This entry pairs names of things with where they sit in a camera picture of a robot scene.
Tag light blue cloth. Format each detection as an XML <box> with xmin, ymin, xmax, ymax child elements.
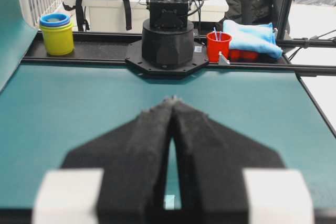
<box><xmin>223</xmin><ymin>19</ymin><xmax>282</xmax><ymax>59</ymax></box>

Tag red tray under cloth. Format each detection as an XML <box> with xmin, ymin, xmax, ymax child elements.
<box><xmin>229</xmin><ymin>49</ymin><xmax>259</xmax><ymax>62</ymax></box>

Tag white box under backpack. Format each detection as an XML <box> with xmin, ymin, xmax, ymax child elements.
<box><xmin>62</xmin><ymin>0</ymin><xmax>229</xmax><ymax>35</ymax></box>

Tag red cup with straws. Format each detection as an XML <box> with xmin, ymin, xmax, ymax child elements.
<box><xmin>206</xmin><ymin>28</ymin><xmax>232</xmax><ymax>62</ymax></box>

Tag stacked yellow blue cups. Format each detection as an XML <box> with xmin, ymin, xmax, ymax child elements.
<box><xmin>39</xmin><ymin>13</ymin><xmax>74</xmax><ymax>56</ymax></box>

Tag small metal bracket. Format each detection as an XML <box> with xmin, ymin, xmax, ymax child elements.
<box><xmin>218</xmin><ymin>51</ymin><xmax>230</xmax><ymax>66</ymax></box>

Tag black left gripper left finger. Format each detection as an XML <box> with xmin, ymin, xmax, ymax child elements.
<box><xmin>62</xmin><ymin>99</ymin><xmax>173</xmax><ymax>223</ymax></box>

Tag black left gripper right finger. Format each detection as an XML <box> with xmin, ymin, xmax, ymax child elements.
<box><xmin>172</xmin><ymin>102</ymin><xmax>285</xmax><ymax>223</ymax></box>

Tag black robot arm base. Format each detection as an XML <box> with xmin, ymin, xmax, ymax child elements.
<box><xmin>125</xmin><ymin>0</ymin><xmax>209</xmax><ymax>77</ymax></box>

